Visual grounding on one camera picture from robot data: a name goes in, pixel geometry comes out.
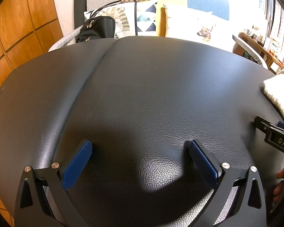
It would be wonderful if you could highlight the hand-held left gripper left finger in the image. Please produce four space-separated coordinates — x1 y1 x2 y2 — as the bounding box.
14 139 93 227

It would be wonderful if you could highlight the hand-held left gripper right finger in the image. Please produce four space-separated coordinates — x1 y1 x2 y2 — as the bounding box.
188 139 268 227

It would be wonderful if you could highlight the white knitted blanket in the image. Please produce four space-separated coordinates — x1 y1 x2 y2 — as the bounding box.
263 69 284 123

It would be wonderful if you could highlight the person's right hand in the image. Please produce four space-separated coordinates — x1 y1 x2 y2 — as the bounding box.
273 167 284 202

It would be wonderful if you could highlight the stack of books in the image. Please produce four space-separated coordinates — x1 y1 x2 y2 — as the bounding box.
263 36 282 57

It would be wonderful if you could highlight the wooden side table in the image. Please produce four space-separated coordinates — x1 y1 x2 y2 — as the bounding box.
238 32 284 74

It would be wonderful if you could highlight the beige patterned curtain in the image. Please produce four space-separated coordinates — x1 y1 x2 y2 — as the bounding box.
266 0 284 51

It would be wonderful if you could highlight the deer print pillow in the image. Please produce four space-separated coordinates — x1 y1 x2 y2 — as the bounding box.
163 3 235 43

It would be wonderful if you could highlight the black handbag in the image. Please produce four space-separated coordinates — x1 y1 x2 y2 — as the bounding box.
76 0 151 43

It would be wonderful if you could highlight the black rolled mat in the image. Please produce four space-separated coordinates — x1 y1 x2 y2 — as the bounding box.
74 0 90 44

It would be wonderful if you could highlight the triangle print pillow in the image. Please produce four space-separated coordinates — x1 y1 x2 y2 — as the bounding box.
84 0 158 39

